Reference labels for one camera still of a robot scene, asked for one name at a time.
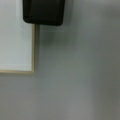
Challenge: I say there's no white whiteboard panel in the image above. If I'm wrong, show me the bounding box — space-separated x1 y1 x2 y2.
0 0 35 73

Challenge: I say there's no black whiteboard eraser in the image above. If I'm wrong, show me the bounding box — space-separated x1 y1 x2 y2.
22 0 65 26

